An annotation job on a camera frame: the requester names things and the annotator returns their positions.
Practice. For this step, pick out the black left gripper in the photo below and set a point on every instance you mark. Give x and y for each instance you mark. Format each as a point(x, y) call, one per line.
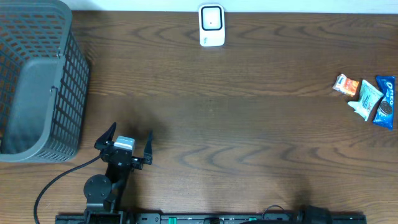
point(136, 164)

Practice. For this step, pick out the orange snack packet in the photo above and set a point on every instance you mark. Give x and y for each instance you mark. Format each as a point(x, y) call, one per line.
point(346, 85)

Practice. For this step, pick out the mint green wipes pack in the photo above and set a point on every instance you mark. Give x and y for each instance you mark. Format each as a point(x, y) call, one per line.
point(368, 97)

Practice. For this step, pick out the blue Oreo cookie pack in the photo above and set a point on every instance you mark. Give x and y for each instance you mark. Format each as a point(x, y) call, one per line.
point(385, 112)

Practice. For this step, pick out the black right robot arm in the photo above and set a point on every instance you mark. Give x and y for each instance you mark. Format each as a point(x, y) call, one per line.
point(314, 215)

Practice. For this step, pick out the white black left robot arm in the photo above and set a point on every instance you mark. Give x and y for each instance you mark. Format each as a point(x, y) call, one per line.
point(104, 192)

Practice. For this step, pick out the white barcode scanner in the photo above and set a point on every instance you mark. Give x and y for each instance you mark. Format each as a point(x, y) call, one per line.
point(211, 25)

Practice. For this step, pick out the grey plastic basket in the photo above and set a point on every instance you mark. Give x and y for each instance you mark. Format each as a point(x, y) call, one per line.
point(44, 83)

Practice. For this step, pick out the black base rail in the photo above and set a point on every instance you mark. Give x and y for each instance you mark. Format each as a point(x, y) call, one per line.
point(155, 218)

